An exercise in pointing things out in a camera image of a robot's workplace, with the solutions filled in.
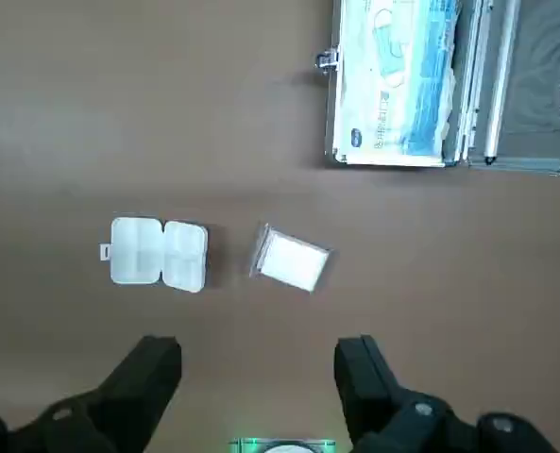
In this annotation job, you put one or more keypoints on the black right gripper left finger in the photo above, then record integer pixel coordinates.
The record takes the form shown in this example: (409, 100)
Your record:
(133, 391)

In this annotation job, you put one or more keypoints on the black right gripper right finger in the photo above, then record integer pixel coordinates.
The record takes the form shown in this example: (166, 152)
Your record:
(378, 391)

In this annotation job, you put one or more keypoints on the clear plastic medicine box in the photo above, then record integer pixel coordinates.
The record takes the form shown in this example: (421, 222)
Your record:
(159, 255)

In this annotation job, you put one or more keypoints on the white triangular bandage packet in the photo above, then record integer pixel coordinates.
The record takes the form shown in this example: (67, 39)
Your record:
(291, 259)

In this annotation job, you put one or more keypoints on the aluminium medical kit case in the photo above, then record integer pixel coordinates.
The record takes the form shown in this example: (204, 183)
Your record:
(534, 94)

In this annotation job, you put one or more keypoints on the blue white face mask packet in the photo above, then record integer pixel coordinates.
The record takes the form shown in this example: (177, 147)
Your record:
(393, 94)

